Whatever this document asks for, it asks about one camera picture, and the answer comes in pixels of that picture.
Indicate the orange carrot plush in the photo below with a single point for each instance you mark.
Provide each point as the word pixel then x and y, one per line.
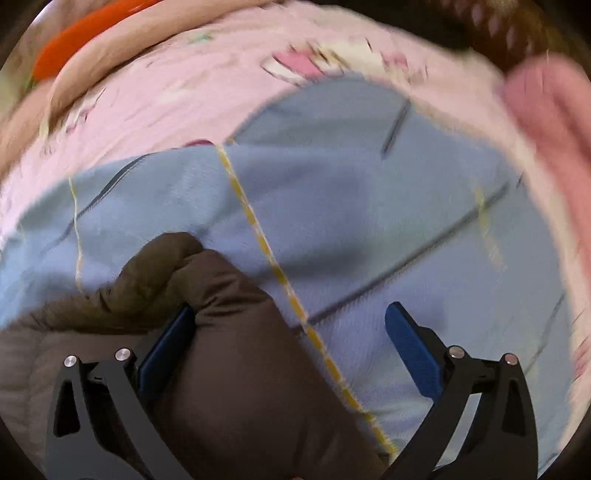
pixel 87 37

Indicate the brown hooded puffer jacket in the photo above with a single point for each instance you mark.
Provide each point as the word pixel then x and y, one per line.
pixel 240 369

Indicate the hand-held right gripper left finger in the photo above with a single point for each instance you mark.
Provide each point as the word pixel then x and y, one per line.
pixel 166 344

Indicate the pink pillow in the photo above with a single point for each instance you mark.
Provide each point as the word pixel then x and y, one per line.
pixel 115 60

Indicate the dark wooden headboard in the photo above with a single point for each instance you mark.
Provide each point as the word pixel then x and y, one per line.
pixel 498 27

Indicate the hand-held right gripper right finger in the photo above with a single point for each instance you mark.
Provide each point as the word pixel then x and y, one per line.
pixel 411 344

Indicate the pink and blue printed bedsheet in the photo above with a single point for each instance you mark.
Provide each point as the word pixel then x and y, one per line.
pixel 346 207

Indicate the pink quilt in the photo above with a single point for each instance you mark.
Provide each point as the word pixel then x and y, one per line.
pixel 554 138

